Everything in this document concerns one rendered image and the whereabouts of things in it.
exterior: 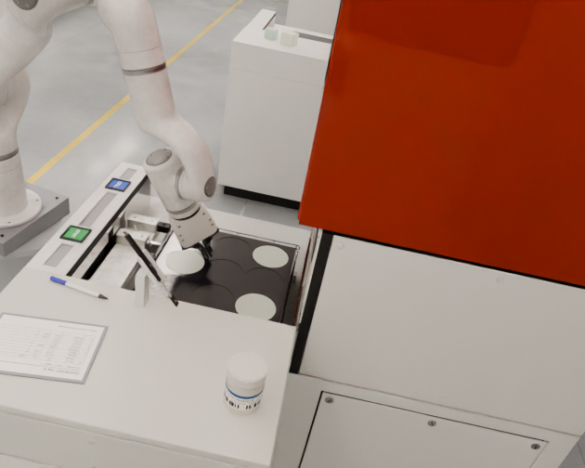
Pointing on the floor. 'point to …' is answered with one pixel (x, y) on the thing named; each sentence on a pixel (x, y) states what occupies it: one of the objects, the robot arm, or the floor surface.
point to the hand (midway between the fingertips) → (205, 250)
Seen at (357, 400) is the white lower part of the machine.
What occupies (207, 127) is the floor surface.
